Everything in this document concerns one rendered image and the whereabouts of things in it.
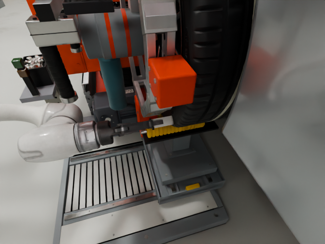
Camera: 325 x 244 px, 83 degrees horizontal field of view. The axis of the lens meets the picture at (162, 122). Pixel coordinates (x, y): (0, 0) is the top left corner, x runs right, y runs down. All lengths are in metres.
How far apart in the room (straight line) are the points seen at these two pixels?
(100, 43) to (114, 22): 0.07
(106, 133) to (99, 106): 0.55
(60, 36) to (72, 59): 0.70
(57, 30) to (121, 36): 0.19
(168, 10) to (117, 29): 0.24
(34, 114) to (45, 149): 0.19
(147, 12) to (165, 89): 0.14
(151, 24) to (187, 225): 0.88
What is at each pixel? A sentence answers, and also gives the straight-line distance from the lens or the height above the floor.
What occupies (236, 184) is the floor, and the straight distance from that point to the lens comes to 1.27.
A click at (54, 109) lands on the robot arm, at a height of 0.66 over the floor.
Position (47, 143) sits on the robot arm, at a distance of 0.58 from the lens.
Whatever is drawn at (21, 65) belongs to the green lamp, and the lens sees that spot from 1.17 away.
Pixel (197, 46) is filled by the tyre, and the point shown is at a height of 0.92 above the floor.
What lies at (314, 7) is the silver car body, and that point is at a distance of 0.26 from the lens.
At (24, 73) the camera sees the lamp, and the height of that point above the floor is 0.59.
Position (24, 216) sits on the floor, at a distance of 1.34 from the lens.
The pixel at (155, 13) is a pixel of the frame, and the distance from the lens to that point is 0.39.
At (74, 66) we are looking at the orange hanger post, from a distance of 1.18.
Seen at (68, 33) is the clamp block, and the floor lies 0.92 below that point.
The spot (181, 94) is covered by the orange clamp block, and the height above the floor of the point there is 0.85.
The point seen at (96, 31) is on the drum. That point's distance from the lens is 0.61.
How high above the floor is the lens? 1.05
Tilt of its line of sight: 43 degrees down
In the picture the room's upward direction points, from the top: straight up
